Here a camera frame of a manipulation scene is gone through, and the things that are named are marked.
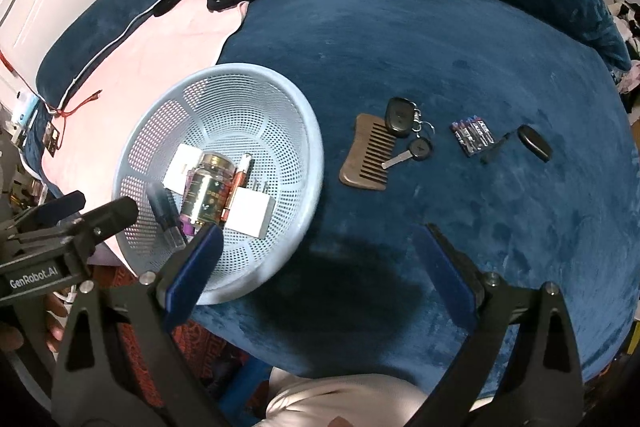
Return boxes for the pack of AAA batteries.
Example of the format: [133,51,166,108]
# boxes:
[222,154,256,223]

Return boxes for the battery pack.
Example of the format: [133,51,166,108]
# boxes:
[450,116,496,158]

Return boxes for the black oval fob with strap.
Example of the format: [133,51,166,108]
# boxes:
[480,124,554,165]

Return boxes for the red cable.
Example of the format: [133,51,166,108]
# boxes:
[47,89,103,120]

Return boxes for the black-headed metal key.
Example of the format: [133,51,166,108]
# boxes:
[381,138,435,170]

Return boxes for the pink bed sheet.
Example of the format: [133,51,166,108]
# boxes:
[40,0,266,268]

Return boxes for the person's left hand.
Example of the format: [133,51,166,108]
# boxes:
[0,292,76,355]

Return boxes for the purple translucent lighter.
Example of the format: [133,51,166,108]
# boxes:
[179,214,201,244]

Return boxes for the red patterned cloth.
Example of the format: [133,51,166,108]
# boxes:
[115,267,251,408]

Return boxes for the white plug adapter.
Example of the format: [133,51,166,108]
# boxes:
[222,184,277,239]

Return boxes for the dark glass jar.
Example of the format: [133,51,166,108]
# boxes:
[179,153,237,228]

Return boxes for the blue plush pillow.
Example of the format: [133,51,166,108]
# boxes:
[35,0,171,108]

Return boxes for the person's beige trousers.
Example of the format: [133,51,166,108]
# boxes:
[265,367,426,427]

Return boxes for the light blue plastic basket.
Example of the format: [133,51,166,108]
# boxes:
[112,63,326,306]

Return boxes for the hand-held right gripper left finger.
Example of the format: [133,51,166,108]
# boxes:
[50,223,226,427]

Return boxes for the blue plush bed cover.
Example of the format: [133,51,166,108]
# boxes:
[190,0,640,383]

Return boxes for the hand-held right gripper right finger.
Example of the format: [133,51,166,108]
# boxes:
[400,223,586,427]

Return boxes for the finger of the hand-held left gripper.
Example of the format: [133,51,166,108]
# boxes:
[10,190,87,233]
[67,198,140,253]

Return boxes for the white USB charger cube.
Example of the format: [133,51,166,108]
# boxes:
[162,144,203,192]

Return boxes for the black car key fob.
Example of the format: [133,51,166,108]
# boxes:
[385,97,418,138]

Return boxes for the metal key ring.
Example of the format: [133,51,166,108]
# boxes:
[412,109,436,140]

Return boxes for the brown wooden comb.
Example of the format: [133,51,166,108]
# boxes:
[338,113,396,192]

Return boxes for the pile of clothes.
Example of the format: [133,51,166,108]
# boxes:
[607,0,640,92]

